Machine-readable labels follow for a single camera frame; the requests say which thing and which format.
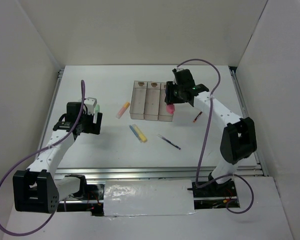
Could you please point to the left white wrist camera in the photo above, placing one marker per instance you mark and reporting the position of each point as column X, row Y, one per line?
column 90, row 104

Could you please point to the white cover plate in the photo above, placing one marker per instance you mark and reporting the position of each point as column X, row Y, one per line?
column 148, row 198

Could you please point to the yellow highlighter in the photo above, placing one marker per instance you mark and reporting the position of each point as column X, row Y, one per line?
column 140, row 134

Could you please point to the dark purple gel pen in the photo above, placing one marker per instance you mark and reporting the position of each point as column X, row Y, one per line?
column 168, row 141

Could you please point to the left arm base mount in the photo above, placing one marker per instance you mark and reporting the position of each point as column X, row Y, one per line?
column 91, row 201

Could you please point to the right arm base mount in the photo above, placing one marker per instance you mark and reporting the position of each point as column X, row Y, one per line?
column 214, row 191

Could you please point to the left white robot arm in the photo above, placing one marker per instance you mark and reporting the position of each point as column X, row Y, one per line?
column 35, row 189

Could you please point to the middle clear plastic container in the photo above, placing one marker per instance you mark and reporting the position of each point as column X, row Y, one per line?
column 152, row 101

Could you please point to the aluminium frame rail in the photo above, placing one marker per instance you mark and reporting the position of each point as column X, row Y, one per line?
column 116, row 153

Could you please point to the clear plastic container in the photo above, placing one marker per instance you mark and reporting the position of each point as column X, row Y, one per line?
column 138, row 100
column 163, row 115
column 152, row 101

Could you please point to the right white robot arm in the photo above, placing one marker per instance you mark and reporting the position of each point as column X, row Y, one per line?
column 238, row 139

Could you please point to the left clear plastic container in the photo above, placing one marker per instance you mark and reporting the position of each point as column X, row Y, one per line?
column 138, row 100

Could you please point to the green highlighter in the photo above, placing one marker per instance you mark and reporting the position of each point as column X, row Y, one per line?
column 97, row 109

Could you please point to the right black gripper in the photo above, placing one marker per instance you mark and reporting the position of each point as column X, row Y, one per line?
column 169, row 97

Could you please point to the right clear plastic container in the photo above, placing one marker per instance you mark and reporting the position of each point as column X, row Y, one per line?
column 163, row 115

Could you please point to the orange pink highlighter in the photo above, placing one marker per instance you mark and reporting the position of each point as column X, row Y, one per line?
column 122, row 110

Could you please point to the pink capped pen bundle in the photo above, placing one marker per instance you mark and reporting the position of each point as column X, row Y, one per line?
column 170, row 108

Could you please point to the blue pen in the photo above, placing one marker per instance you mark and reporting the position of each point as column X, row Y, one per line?
column 135, row 133

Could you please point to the red black pen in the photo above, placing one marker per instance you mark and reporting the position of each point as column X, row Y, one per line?
column 196, row 118

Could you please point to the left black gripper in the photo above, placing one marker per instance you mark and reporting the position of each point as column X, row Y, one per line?
column 96, row 127

